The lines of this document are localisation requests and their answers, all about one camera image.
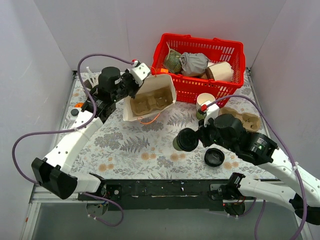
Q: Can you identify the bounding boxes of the green paper coffee cup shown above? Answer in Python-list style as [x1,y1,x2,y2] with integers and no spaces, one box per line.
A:
[172,137,181,151]

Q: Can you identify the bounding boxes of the grey crumpled paper bag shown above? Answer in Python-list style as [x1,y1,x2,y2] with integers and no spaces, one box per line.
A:
[180,52,210,77]

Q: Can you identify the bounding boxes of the green netted melon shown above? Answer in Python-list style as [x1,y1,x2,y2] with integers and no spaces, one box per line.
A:
[163,50,182,74]

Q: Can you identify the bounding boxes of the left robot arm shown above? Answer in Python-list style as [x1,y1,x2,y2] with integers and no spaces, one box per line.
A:
[31,63,151,200]

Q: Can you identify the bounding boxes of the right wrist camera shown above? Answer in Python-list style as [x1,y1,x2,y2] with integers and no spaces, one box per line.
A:
[200,100,220,127]

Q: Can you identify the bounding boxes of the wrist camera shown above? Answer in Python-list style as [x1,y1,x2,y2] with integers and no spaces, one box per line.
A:
[200,100,220,127]
[129,60,151,87]

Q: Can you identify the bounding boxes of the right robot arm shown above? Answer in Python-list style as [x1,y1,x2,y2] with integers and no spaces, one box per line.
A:
[197,114,320,225]

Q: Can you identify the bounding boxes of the orange fruit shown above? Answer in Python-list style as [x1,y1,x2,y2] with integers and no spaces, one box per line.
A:
[74,102,84,108]

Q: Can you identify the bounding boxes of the grey straw holder cup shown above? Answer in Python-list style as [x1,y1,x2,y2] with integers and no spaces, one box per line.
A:
[83,78,99,92]

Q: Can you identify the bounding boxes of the black plastic cup lid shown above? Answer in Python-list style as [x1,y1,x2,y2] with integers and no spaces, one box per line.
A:
[176,128,199,152]

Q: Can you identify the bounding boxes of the white wrapped straws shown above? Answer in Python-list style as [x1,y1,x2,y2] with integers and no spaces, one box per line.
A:
[84,66,98,80]

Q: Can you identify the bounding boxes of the spare black cup lid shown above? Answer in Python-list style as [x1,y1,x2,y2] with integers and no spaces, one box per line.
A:
[204,148,225,167]

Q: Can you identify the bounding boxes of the white milk bottle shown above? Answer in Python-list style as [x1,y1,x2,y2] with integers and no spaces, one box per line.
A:
[69,107,81,124]

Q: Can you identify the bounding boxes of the cardboard cup carrier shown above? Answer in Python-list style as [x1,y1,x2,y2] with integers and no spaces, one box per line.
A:
[219,107,261,132]
[130,86,173,117]

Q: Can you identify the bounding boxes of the beige paper roll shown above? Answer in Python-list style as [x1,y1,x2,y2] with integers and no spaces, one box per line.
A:
[205,61,234,82]

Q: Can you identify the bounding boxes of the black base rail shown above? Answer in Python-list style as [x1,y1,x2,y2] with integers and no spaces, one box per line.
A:
[77,178,258,212]

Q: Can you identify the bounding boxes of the stack of green paper cups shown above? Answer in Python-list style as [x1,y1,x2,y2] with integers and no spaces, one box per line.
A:
[195,92,216,121]

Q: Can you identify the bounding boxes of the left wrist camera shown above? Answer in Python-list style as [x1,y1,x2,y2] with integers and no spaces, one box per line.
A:
[129,60,151,87]

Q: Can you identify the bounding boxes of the red plastic shopping basket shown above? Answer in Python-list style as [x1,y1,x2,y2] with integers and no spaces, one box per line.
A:
[151,33,246,104]

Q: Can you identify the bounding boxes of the beige paper bag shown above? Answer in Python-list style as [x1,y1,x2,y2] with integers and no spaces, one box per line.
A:
[122,73,177,125]

